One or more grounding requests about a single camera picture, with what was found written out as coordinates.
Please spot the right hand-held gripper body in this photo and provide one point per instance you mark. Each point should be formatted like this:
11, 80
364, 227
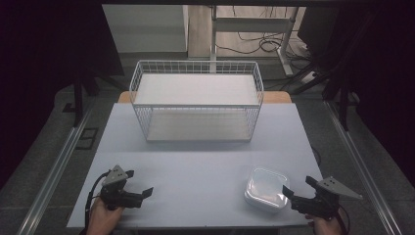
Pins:
321, 204

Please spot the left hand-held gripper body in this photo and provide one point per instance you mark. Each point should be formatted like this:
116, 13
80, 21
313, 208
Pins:
114, 196

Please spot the clear plastic lidded container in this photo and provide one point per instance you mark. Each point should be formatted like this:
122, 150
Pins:
266, 189

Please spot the person's right hand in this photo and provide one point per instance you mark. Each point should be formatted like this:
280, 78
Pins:
326, 226

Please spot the person's left hand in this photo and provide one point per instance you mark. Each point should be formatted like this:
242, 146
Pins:
101, 220

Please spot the white table mat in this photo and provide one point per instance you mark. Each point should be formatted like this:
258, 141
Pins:
195, 176

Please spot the black floor plate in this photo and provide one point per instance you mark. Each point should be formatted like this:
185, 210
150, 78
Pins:
87, 138

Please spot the black metal stand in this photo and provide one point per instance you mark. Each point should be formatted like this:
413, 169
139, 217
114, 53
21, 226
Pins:
78, 101
343, 107

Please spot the wooden table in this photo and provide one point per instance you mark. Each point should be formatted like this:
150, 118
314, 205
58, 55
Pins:
277, 97

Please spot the white power strip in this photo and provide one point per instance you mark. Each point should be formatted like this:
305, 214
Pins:
307, 77

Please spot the dark curtain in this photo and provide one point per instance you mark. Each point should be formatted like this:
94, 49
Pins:
39, 65
385, 81

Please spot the aluminium rail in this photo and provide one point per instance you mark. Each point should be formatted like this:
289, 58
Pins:
55, 169
362, 169

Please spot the white metal desk frame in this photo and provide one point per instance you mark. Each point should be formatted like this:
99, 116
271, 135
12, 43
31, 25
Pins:
251, 24

